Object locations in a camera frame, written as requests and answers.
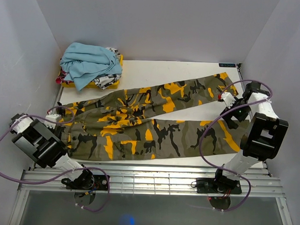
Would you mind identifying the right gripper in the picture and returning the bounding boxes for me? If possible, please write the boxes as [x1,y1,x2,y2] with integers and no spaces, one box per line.
[219,96,252,130]

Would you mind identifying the yellow camouflage trousers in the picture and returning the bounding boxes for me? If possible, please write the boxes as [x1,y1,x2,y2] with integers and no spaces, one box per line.
[61,73,250,161]

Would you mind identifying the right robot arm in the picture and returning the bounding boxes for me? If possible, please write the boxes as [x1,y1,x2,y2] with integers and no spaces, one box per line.
[212,81,289,192]

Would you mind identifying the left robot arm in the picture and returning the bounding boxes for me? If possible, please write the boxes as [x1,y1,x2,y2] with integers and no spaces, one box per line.
[9,113,95,190]

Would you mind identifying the blue table label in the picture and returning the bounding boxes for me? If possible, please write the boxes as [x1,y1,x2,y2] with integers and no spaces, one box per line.
[219,63,236,68]

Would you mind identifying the yellow tray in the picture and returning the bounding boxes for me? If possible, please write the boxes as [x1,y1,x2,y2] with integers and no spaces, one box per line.
[57,52,124,90]

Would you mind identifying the pink patterned garment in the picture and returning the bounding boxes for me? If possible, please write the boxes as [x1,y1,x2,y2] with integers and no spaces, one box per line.
[56,74,66,84]

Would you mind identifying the black white printed garment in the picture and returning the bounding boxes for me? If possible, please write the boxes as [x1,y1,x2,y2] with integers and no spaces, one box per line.
[91,47,123,90]

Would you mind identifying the light blue cloth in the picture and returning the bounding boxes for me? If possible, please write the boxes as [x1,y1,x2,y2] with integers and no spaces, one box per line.
[60,42,122,91]

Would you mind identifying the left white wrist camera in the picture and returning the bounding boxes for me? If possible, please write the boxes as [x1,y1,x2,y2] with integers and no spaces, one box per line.
[44,113,62,129]

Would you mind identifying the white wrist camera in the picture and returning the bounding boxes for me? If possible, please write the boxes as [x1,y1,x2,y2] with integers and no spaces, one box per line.
[218,92,236,109]
[44,113,62,129]

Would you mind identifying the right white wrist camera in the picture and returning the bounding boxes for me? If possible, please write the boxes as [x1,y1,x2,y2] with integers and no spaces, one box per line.
[218,92,236,109]

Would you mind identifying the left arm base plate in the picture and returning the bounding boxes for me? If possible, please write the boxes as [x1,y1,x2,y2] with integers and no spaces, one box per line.
[61,174,108,191]

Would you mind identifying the aluminium table edge rail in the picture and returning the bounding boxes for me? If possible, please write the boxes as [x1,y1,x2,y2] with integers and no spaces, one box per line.
[18,159,287,200]

